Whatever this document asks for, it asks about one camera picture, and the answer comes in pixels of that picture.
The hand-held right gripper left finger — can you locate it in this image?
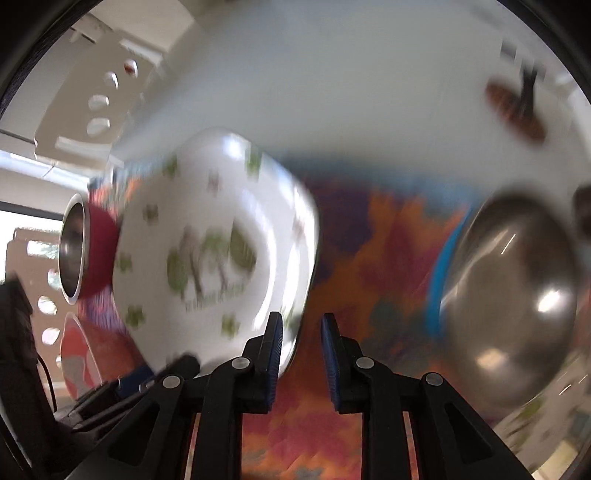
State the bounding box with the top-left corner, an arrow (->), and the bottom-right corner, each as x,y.
67,312 -> 283,480

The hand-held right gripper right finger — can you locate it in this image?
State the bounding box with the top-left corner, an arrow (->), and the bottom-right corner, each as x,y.
321,313 -> 536,480

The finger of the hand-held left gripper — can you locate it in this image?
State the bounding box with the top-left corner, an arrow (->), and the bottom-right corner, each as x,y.
58,376 -> 160,432

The white tree print plate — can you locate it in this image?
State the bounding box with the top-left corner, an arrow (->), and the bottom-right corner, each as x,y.
494,360 -> 587,462
113,127 -> 320,379

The red steel bowl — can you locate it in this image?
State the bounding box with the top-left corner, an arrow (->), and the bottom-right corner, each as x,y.
58,193 -> 122,305

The blue steel bowl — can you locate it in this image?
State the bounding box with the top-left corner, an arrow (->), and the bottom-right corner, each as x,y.
425,185 -> 580,409

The orange round dish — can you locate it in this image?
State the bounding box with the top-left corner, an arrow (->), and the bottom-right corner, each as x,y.
59,311 -> 148,402

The white chair with oval holes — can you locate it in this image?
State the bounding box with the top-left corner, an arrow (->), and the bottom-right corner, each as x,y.
7,226 -> 70,384
34,14 -> 178,162

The orange floral tablecloth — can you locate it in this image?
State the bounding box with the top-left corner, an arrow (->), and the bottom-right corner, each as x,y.
76,154 -> 509,480

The dark brown mug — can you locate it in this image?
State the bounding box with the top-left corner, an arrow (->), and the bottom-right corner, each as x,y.
571,185 -> 591,241

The brown round trivet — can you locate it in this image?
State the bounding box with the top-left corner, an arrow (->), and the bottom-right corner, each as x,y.
485,78 -> 550,146

